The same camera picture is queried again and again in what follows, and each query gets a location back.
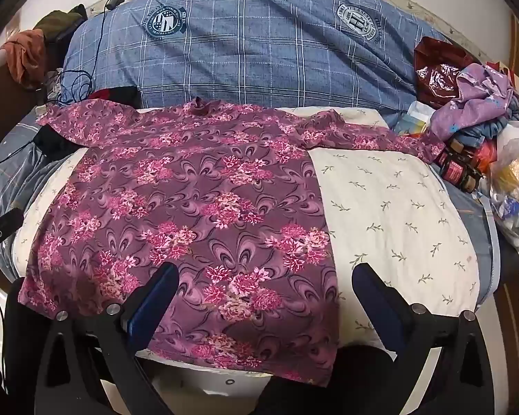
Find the blue cloth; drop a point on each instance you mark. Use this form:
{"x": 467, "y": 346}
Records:
{"x": 493, "y": 132}

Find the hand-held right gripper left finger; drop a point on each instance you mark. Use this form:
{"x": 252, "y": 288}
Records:
{"x": 155, "y": 298}

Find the clear plastic bag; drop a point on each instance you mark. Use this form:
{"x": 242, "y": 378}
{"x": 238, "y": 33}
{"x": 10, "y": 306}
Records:
{"x": 514, "y": 173}

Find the cream sprig-print sheet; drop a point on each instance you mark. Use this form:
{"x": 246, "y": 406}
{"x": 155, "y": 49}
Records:
{"x": 393, "y": 207}

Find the blue plaid quilt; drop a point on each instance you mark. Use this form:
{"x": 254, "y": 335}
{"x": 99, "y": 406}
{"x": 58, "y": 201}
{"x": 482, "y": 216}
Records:
{"x": 264, "y": 52}

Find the red and black cloth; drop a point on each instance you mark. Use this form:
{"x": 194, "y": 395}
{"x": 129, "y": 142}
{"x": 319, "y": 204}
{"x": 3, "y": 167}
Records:
{"x": 116, "y": 95}

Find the purple floral shirt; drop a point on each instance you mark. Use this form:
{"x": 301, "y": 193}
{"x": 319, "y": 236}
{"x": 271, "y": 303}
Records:
{"x": 199, "y": 190}

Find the wooden bed frame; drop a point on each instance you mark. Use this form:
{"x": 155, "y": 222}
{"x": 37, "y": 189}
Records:
{"x": 0, "y": 103}

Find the orange cloth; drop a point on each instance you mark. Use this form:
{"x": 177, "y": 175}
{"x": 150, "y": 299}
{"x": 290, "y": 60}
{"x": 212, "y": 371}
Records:
{"x": 26, "y": 56}

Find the purple patterned cloth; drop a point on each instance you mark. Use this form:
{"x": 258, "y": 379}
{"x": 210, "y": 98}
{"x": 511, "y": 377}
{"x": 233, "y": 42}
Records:
{"x": 471, "y": 108}

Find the colourful paper packet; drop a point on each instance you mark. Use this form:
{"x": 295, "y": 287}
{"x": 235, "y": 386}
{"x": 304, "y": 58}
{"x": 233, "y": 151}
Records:
{"x": 411, "y": 121}

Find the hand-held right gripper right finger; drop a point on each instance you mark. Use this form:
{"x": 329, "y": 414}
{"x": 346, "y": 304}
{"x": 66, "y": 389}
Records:
{"x": 372, "y": 294}

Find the olive green cloth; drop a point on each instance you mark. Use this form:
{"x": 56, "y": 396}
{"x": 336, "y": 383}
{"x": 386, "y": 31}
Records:
{"x": 60, "y": 19}

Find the red plastic bag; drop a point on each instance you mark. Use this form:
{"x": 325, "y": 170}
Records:
{"x": 437, "y": 73}

